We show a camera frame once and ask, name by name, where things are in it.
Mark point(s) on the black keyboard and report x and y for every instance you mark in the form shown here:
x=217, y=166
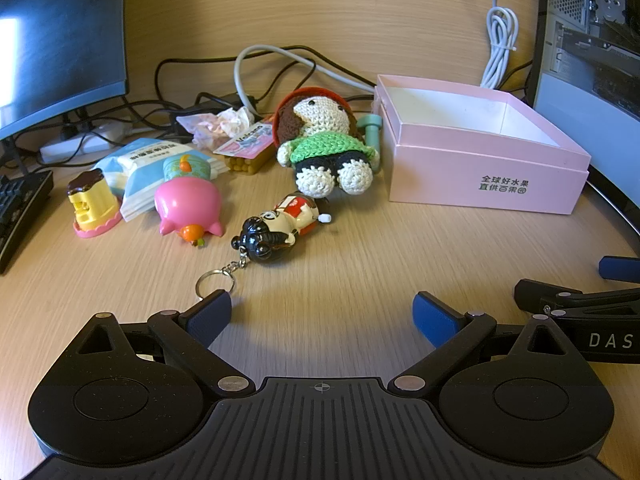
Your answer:
x=20, y=210

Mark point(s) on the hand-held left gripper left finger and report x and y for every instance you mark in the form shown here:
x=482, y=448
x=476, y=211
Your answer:
x=212, y=310

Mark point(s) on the pink pig toy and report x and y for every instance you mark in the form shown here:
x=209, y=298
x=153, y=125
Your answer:
x=187, y=200

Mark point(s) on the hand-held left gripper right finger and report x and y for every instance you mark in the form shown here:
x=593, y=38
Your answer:
x=435, y=317

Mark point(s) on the crochet doll green shirt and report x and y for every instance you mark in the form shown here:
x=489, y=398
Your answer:
x=325, y=145

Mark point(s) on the blue white tissue packet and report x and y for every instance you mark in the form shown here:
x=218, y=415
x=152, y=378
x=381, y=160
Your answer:
x=140, y=165

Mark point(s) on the pink checked cloth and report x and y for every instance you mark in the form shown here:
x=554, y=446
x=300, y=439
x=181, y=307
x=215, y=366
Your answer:
x=225, y=122

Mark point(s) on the black computer monitor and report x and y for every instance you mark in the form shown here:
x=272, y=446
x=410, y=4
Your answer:
x=60, y=35

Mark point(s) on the yellow pudding toy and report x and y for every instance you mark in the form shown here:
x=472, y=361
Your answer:
x=92, y=200

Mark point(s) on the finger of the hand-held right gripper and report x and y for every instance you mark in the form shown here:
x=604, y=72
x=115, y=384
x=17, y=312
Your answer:
x=550, y=297
x=620, y=267

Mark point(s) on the glass-sided computer case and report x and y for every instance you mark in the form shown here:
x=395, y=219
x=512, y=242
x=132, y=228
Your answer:
x=590, y=35

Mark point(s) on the white power strip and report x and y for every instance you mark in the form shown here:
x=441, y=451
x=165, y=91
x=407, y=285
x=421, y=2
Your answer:
x=80, y=142

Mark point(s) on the teal plastic hook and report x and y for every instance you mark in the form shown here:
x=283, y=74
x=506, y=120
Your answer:
x=372, y=132

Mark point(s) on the pink cardboard box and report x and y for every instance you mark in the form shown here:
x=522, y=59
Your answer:
x=480, y=170

